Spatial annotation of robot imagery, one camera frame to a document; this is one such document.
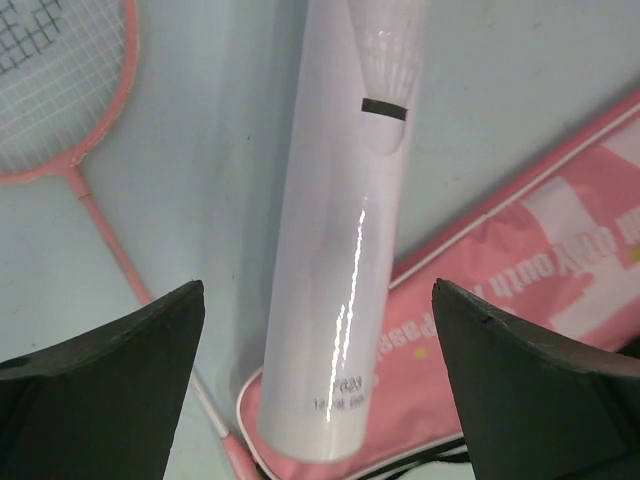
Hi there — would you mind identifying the pink racket bag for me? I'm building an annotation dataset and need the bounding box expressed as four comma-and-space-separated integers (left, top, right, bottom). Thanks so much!
236, 94, 639, 479

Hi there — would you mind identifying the white shuttlecock tube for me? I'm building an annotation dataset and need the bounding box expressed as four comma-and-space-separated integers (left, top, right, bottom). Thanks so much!
257, 1, 429, 463

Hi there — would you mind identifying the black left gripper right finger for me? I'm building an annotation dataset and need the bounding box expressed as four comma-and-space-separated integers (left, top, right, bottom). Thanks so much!
432, 279, 639, 479

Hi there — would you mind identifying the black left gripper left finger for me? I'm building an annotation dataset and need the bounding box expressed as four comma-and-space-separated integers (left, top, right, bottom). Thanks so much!
1, 280, 204, 479

